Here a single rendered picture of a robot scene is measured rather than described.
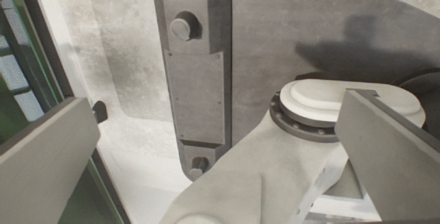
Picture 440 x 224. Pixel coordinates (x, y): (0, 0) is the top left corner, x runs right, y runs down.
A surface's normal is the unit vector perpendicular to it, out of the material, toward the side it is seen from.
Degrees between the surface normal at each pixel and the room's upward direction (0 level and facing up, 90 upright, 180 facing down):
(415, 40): 0
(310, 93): 90
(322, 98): 90
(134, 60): 0
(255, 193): 115
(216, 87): 0
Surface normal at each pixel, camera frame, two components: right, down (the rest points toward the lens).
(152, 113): -0.19, 0.51
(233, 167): -0.03, -0.85
